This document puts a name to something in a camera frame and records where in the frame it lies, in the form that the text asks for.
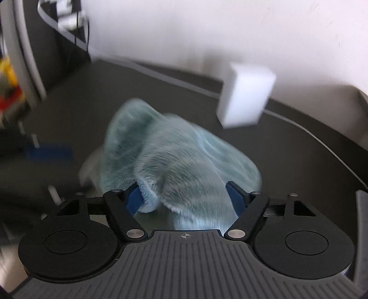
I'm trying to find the white ceramic bowl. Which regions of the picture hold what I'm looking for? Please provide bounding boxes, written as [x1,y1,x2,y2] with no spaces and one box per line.
[79,146,162,213]

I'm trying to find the teal striped microfiber cloth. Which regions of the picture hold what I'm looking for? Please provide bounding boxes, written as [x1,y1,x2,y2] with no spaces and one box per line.
[99,99,262,231]

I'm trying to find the white sponge block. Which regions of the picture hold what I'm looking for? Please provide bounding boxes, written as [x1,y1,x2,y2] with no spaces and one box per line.
[216,62,276,128]

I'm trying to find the white charger plug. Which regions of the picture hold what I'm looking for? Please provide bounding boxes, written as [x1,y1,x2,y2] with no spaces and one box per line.
[56,0,89,31]

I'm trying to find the white cable on table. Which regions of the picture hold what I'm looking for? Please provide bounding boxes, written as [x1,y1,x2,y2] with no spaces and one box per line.
[37,5,363,184]

